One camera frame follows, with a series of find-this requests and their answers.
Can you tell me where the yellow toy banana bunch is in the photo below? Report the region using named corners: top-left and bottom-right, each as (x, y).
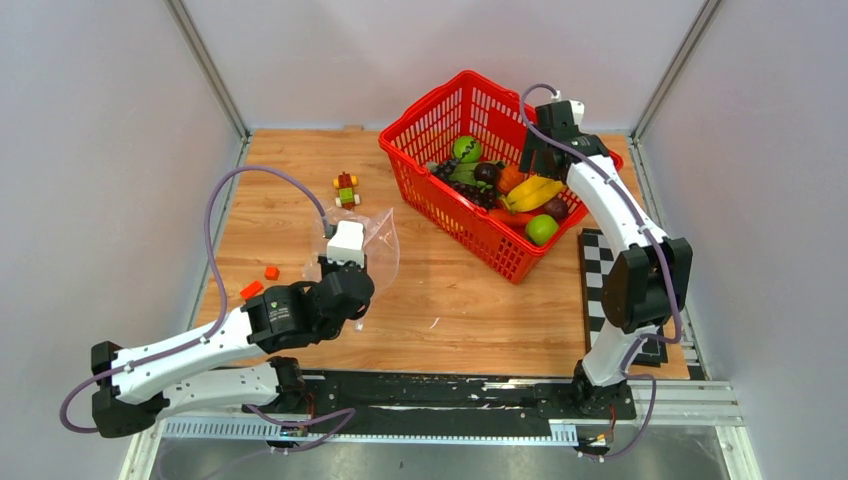
top-left (501, 176), bottom-right (566, 213)

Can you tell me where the clear zip top bag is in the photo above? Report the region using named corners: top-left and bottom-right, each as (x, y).
top-left (302, 206), bottom-right (400, 301)

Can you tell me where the purple toy grape bunch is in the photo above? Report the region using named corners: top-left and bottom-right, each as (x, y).
top-left (450, 182), bottom-right (498, 210)

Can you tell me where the green toy apple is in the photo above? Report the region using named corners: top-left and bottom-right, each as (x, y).
top-left (525, 214), bottom-right (559, 247)

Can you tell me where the red plastic shopping basket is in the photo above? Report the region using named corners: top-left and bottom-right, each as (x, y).
top-left (378, 70), bottom-right (588, 284)

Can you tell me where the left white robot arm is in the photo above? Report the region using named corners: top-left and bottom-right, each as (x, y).
top-left (90, 256), bottom-right (375, 438)

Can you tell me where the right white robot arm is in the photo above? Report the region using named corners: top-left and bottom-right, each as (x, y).
top-left (520, 97), bottom-right (693, 418)

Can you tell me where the orange toy pumpkin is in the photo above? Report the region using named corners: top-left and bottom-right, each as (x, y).
top-left (495, 165), bottom-right (526, 195)

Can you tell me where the dark purple toy plum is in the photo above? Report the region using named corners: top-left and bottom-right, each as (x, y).
top-left (473, 162), bottom-right (501, 186)

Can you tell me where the dark brown toy fruit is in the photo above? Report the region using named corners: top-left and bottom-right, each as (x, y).
top-left (543, 197), bottom-right (569, 222)

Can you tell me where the green toy lettuce leaf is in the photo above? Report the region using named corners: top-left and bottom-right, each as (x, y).
top-left (450, 162), bottom-right (489, 187)

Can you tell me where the small red block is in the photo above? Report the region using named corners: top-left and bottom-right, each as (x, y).
top-left (263, 266), bottom-right (280, 281)

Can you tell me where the colourful toy block car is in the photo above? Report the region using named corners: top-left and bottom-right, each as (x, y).
top-left (333, 172), bottom-right (361, 210)

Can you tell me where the black toy grape bunch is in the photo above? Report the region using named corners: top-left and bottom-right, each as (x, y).
top-left (430, 159), bottom-right (460, 183)

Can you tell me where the flat red block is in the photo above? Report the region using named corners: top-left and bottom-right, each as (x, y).
top-left (239, 280), bottom-right (264, 301)

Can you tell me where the black white checkerboard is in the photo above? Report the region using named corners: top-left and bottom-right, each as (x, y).
top-left (577, 228), bottom-right (669, 368)

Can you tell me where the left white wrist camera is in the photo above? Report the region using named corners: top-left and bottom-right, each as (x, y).
top-left (326, 220), bottom-right (366, 268)

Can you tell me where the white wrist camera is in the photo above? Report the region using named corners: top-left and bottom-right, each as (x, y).
top-left (326, 220), bottom-right (366, 268)
top-left (535, 99), bottom-right (585, 131)

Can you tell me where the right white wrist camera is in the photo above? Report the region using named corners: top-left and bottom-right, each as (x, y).
top-left (535, 99), bottom-right (585, 131)

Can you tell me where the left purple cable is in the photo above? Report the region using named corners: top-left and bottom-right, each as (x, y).
top-left (59, 165), bottom-right (335, 435)

